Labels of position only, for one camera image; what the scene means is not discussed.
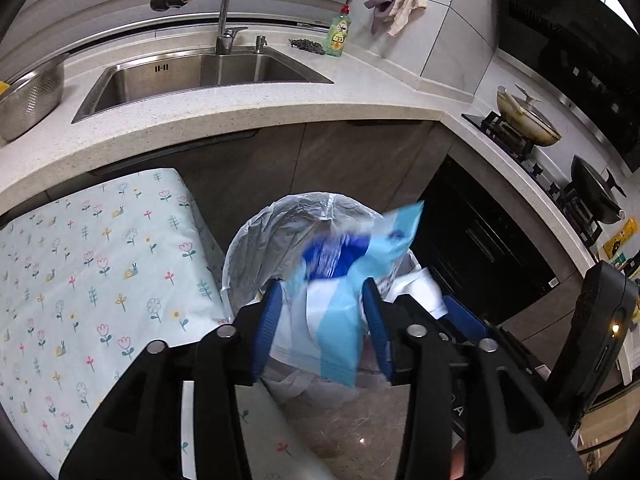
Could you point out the beige hanging cloth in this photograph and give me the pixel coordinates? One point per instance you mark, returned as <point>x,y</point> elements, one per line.
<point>410,0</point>

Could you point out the brown base cabinet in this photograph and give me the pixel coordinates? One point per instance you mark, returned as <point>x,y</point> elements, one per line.
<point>325,160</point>

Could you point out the chrome gooseneck faucet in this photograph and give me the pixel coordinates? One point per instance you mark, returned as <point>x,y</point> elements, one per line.
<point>225,0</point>

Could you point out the black gas stove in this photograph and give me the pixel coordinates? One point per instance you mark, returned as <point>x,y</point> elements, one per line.
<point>525,155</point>

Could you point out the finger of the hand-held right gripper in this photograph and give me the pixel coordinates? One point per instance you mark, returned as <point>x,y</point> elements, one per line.
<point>465,315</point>

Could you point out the floral print tablecloth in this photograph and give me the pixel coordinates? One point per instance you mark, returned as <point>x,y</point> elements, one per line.
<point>100,270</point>

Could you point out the cream frying pan with lid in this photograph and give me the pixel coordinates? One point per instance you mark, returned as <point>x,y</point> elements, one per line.
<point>525,117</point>

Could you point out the green dish soap bottle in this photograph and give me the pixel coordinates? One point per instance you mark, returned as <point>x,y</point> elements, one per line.
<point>337,35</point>

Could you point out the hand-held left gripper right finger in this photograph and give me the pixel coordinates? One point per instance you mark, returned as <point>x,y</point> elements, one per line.
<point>377,330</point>

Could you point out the waste bin with clear liner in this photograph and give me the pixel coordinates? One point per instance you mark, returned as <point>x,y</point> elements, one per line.
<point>280,230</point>

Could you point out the grey window blind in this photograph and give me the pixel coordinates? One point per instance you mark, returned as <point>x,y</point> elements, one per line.
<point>125,5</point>

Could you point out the stainless steel sink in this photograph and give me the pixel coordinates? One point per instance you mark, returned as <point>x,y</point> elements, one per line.
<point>200,75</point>

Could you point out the black range hood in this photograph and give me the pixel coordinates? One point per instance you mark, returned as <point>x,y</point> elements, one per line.
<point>565,35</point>

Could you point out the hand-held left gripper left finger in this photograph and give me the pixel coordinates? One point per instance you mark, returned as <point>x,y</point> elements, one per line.
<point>265,330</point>

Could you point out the black built-in appliance front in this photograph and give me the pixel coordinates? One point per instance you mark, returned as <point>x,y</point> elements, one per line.
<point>480,245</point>

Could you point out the black wok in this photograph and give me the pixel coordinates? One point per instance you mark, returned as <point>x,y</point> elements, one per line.
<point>595,190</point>

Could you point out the dark steel wool scrubber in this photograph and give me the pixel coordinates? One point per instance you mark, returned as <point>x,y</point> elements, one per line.
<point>307,46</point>

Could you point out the blue white plastic package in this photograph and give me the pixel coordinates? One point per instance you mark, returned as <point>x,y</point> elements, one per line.
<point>340,320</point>

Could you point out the stainless steel colander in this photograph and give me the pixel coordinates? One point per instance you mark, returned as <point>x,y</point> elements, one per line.
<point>30,100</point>

